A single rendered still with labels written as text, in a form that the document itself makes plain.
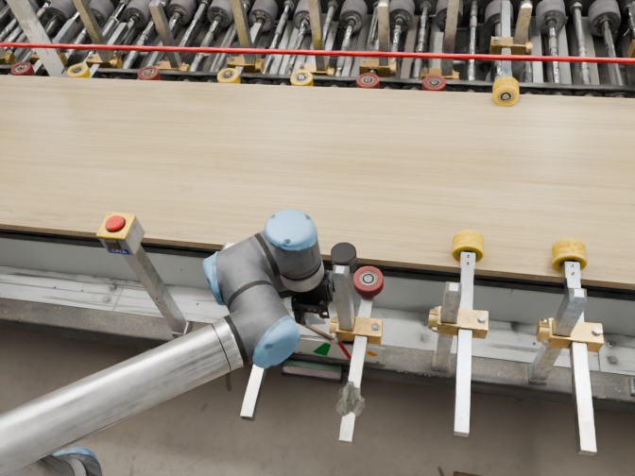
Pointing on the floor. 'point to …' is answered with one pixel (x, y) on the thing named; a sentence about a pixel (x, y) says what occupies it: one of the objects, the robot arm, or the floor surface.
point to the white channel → (37, 37)
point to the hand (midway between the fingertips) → (306, 319)
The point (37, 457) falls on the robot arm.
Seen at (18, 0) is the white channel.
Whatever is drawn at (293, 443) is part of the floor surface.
